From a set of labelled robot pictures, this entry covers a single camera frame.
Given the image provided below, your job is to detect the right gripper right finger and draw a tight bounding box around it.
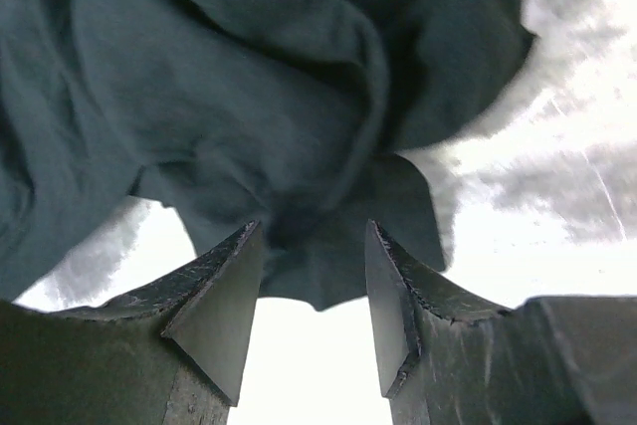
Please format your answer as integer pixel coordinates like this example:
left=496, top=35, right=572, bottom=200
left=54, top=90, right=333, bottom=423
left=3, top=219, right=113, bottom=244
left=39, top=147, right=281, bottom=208
left=365, top=222, right=636, bottom=425

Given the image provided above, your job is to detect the black t shirt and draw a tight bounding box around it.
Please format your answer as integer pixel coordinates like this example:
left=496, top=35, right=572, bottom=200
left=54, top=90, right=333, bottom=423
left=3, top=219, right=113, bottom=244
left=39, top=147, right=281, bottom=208
left=1, top=0, right=533, bottom=311

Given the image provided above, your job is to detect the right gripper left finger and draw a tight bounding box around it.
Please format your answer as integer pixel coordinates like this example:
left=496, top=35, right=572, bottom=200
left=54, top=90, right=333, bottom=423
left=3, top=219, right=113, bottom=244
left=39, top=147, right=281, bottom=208
left=1, top=222, right=263, bottom=424

